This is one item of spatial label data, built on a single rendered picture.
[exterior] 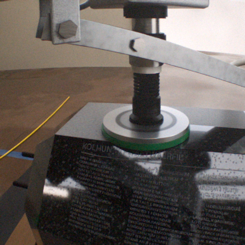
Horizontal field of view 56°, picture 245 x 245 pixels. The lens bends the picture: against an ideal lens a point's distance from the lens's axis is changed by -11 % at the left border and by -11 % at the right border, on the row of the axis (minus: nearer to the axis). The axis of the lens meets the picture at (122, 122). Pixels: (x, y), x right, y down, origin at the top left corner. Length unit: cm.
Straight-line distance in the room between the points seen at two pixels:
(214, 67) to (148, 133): 24
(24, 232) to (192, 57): 119
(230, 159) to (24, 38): 620
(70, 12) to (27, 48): 608
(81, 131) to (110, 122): 8
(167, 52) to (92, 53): 524
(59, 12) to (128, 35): 15
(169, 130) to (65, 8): 34
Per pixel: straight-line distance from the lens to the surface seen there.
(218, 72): 67
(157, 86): 60
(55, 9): 43
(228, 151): 58
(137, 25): 56
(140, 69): 57
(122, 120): 63
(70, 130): 66
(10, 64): 689
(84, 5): 68
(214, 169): 56
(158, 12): 55
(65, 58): 602
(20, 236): 142
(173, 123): 62
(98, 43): 48
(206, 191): 55
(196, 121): 71
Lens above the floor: 110
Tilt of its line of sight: 24 degrees down
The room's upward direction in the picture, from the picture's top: 2 degrees counter-clockwise
